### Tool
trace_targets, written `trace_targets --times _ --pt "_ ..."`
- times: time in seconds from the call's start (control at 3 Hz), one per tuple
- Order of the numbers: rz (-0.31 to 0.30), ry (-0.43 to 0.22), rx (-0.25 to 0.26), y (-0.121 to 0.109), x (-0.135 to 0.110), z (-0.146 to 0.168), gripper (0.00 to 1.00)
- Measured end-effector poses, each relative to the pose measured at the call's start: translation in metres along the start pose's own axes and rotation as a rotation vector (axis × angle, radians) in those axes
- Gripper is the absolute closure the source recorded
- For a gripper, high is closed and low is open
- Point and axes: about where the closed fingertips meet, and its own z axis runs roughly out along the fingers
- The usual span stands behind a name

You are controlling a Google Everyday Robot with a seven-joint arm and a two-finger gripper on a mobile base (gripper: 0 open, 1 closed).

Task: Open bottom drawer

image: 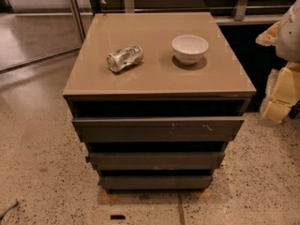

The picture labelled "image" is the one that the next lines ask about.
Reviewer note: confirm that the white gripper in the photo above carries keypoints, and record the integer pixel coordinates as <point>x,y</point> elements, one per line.
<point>290,37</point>

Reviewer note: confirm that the grey bottom drawer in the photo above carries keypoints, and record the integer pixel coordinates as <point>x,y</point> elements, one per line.
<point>155,182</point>

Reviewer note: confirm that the grey drawer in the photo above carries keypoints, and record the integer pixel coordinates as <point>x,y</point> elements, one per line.
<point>155,182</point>
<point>159,129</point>
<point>157,161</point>

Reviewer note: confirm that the grey top drawer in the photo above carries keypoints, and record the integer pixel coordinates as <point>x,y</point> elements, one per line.
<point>159,129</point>

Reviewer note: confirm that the grey middle drawer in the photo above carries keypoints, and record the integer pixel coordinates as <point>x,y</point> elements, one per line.
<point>157,161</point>

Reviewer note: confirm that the black caster wheel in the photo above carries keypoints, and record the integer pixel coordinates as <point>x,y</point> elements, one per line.
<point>295,111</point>

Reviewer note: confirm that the white ceramic bowl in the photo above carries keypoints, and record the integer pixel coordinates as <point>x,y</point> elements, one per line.
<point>189,49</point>

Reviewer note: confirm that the crushed silver green can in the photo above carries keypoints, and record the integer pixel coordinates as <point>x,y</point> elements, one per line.
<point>124,58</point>

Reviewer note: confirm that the metal railing frame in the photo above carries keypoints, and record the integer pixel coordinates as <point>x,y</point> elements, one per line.
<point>227,12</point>

